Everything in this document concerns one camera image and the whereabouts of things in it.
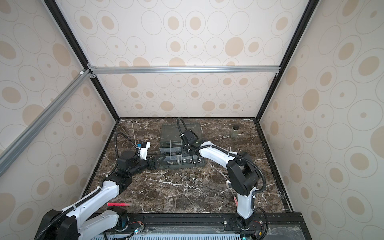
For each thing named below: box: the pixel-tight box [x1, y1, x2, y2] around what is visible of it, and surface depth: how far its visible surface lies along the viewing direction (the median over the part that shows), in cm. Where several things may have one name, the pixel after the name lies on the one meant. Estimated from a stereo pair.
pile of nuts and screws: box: [181, 172, 203, 184], surface depth 89 cm
